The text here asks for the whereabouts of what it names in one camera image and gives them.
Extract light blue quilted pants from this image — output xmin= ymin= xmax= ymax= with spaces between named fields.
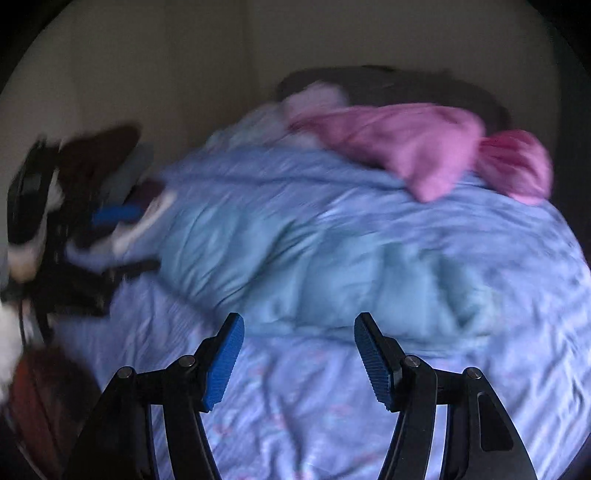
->
xmin=160 ymin=203 xmax=498 ymax=351

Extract cream folded garment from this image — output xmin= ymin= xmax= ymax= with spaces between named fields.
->
xmin=89 ymin=190 xmax=177 ymax=257

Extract maroon folded garment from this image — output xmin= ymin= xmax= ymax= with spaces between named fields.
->
xmin=123 ymin=179 xmax=165 ymax=210

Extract grey-green folded garment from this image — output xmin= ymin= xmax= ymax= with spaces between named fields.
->
xmin=98 ymin=143 xmax=154 ymax=206

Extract dark brown folded garment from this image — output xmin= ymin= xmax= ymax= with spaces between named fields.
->
xmin=56 ymin=123 xmax=141 ymax=203

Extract red patterned trouser legs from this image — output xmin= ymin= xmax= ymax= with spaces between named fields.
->
xmin=8 ymin=347 xmax=101 ymax=479

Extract blue floral striped bedsheet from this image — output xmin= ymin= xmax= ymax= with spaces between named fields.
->
xmin=50 ymin=124 xmax=591 ymax=480

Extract light floral blanket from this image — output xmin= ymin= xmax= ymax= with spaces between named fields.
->
xmin=204 ymin=82 xmax=349 ymax=152

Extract pink crumpled pillow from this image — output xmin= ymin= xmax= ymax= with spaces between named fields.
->
xmin=475 ymin=130 xmax=553 ymax=205

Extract grey padded headboard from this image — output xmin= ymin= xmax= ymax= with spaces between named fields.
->
xmin=276 ymin=65 xmax=511 ymax=135

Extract pink duvet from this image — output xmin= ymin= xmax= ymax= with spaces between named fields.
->
xmin=290 ymin=103 xmax=486 ymax=203

